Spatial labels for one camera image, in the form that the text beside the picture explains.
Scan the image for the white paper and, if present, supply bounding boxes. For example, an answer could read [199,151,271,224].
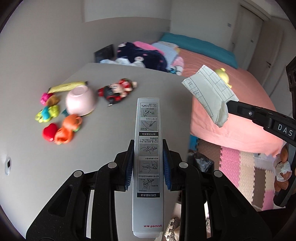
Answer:
[182,65,239,128]

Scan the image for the teal fish coaster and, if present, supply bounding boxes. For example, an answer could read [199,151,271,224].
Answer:
[62,109,69,117]

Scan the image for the pink dinosaur toy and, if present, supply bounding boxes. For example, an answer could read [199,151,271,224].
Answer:
[40,93,54,105]

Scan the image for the colourful foam floor mat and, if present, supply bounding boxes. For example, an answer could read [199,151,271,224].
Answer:
[189,135,275,211]

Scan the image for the yellow plush duck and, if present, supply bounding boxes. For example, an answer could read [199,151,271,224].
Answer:
[214,68,232,89]

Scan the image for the silver instruction packet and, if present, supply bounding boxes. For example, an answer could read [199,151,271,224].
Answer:
[132,97,164,240]

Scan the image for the black picture frame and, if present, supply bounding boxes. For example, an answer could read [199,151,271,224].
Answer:
[94,44,114,63]

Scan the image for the yellow snack wrapper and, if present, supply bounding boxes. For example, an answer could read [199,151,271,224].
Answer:
[47,81,88,94]

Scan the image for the black trash bag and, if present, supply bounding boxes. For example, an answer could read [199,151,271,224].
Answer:
[187,152,214,173]

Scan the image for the white cloth on bed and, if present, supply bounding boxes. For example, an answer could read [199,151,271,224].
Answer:
[99,58,145,68]

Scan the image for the red plush heart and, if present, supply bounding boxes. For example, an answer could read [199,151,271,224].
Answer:
[42,123,59,142]

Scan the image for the red black doll figure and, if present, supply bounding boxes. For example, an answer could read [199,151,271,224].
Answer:
[98,78,137,106]

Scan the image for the orange seahorse toy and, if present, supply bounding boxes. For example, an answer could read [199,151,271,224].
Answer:
[54,114,82,145]

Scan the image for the navy patterned blanket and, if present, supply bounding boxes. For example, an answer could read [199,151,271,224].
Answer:
[117,42,168,72]

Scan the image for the yellow blue frog toy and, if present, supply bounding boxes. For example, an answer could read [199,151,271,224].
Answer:
[35,105,60,123]

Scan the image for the pink plastic bowl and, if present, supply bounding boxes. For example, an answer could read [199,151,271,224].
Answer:
[65,85,97,116]

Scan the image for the brown bear toy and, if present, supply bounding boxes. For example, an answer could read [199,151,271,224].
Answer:
[46,95,60,107]

